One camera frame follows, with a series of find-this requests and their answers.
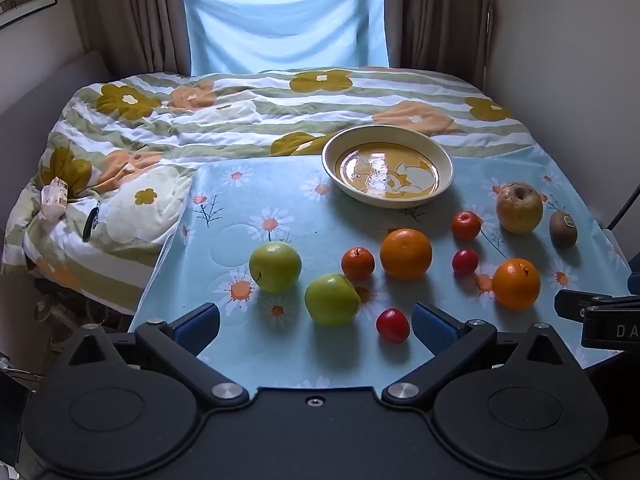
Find small red tomato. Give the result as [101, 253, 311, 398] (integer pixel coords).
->
[376, 308, 411, 344]
[452, 248, 479, 276]

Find small black device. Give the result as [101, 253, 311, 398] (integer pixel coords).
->
[82, 202, 101, 243]

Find small red-orange apple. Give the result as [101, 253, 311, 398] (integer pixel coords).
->
[341, 246, 376, 281]
[452, 211, 482, 241]

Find orange with dark stem mark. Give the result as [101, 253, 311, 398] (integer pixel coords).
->
[492, 258, 542, 311]

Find yellow-brown apple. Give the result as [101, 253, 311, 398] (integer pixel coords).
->
[496, 181, 544, 235]

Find large orange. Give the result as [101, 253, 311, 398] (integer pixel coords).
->
[379, 228, 433, 281]

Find grey bed headboard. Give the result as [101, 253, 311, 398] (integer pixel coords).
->
[0, 50, 114, 117]

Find green apple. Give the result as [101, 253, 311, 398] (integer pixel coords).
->
[249, 241, 303, 294]
[304, 273, 361, 326]

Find small red tomato front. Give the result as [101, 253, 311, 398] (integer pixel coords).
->
[376, 308, 411, 344]

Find blue daisy print tablecloth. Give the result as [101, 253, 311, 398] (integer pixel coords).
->
[134, 146, 632, 391]

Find white patterned pouch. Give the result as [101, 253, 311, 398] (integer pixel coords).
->
[41, 177, 69, 221]

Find striped floral blanket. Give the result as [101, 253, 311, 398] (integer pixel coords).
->
[0, 67, 536, 316]

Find black cable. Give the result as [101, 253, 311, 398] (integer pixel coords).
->
[606, 180, 640, 229]

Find light blue window cloth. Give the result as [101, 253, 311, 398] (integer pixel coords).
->
[181, 0, 390, 77]

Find brown kiwi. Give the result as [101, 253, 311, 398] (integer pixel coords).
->
[549, 210, 578, 249]

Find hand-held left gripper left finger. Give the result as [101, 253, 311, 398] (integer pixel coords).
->
[59, 302, 250, 409]

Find brown curtain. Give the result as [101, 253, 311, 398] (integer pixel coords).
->
[67, 0, 193, 81]
[385, 0, 496, 92]

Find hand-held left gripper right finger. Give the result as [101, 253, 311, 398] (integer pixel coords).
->
[382, 302, 581, 409]

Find cream bowl with yellow pattern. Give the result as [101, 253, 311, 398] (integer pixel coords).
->
[321, 126, 455, 208]

